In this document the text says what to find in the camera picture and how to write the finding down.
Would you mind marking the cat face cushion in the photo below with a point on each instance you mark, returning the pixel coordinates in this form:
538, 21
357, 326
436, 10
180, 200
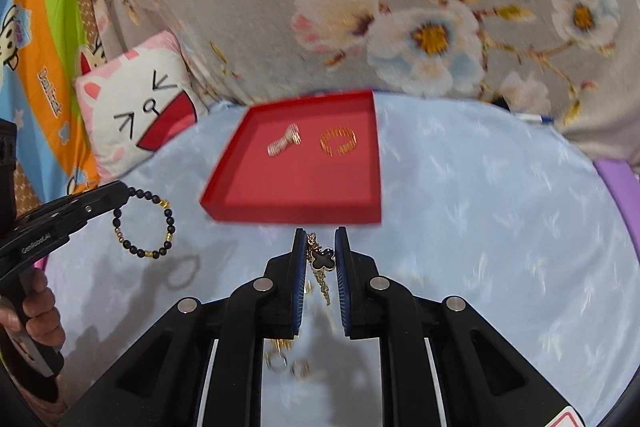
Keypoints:
135, 104

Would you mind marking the gold chain cuff bangle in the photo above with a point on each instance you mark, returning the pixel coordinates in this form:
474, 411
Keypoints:
338, 141

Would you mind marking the red shallow jewelry box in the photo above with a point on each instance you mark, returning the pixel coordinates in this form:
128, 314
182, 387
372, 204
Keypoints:
274, 172

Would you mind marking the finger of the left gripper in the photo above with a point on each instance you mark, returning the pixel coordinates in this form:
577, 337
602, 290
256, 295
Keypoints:
51, 225

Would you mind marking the colourful cartoon bedsheet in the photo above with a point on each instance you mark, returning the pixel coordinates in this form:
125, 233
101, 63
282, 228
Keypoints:
45, 46

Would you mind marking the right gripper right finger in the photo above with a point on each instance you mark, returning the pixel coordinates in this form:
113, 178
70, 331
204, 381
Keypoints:
442, 363

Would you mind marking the purple object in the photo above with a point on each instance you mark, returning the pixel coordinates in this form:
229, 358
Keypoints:
624, 187

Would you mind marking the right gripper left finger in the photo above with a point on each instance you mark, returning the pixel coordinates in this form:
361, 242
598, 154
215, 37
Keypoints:
200, 364

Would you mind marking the blue white pen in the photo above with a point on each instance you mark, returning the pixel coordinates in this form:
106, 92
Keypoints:
534, 119

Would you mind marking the grey floral blanket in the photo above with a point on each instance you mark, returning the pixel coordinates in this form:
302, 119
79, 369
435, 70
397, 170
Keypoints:
576, 61

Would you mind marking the person left hand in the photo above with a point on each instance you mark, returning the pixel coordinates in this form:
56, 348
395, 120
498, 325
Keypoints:
44, 320

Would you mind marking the gold chain cluster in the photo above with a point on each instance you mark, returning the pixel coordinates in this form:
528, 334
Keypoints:
282, 344

